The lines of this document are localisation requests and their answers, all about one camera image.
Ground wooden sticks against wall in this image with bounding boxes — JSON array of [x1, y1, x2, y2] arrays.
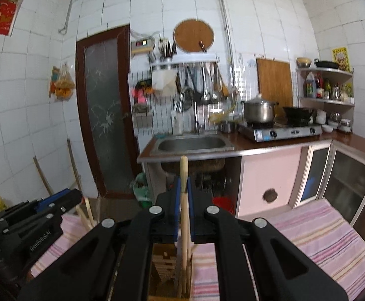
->
[[33, 138, 83, 195]]

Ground hanging clear plastic bag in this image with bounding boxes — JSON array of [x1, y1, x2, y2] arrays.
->
[[49, 64, 77, 103]]

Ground steel cooking pot with lid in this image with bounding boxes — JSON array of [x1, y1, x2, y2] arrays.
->
[[243, 94, 279, 124]]

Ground wire wall grid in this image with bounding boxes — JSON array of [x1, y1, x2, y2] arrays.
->
[[128, 71, 243, 130]]

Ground steel wall pipe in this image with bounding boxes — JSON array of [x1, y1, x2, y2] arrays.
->
[[213, 0, 237, 89]]

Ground round wooden cutting board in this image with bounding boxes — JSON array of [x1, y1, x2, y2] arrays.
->
[[173, 18, 215, 53]]

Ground pink striped tablecloth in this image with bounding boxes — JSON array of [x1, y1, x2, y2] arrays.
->
[[29, 198, 365, 301]]

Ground brown frosted glass door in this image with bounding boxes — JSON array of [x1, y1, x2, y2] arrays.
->
[[75, 24, 143, 200]]

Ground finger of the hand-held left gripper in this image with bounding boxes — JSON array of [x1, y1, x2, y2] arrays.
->
[[1, 189, 83, 236], [0, 189, 73, 225]]

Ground steel corner shelf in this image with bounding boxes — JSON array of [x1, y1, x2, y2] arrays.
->
[[295, 66, 355, 107]]

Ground yellow slotted utensil holder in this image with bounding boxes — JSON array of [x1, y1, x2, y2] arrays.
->
[[148, 243, 196, 301]]

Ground black wok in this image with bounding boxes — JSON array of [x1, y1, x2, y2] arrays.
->
[[283, 106, 315, 125]]

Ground red plastic basin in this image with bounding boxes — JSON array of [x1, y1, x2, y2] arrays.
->
[[212, 196, 235, 216]]

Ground rectangular wooden cutting board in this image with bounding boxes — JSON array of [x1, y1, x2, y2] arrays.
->
[[256, 58, 294, 107]]

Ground steel sink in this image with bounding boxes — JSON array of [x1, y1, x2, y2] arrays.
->
[[150, 133, 235, 158]]

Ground cooking oil bottle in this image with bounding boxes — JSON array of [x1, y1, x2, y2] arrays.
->
[[305, 71, 317, 99]]

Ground black pan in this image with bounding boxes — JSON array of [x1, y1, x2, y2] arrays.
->
[[313, 58, 340, 70]]

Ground small steel bowl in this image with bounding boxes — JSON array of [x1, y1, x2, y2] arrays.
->
[[218, 120, 236, 133]]

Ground white hanging cloth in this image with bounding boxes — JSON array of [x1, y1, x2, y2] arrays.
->
[[152, 68, 177, 96]]

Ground green plastic bag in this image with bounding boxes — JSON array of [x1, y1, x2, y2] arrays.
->
[[133, 172, 153, 203]]

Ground row of hanging kitchen utensils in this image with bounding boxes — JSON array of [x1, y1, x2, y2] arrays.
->
[[176, 62, 231, 105]]

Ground yellow wall poster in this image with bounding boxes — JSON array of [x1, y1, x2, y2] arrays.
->
[[331, 47, 352, 73]]

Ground wall control box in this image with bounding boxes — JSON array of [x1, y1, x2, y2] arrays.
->
[[130, 37, 156, 55]]

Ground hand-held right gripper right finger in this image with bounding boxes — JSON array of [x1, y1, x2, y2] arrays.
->
[[187, 178, 348, 301]]

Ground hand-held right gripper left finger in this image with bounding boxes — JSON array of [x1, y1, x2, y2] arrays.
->
[[18, 177, 182, 301]]

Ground steel gas stove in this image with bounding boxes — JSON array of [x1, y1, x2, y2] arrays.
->
[[237, 122, 323, 142]]

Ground steel faucet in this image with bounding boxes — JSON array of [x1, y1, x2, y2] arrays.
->
[[175, 86, 202, 133]]

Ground white wall rack shelf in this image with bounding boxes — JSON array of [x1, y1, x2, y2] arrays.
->
[[149, 54, 221, 70]]

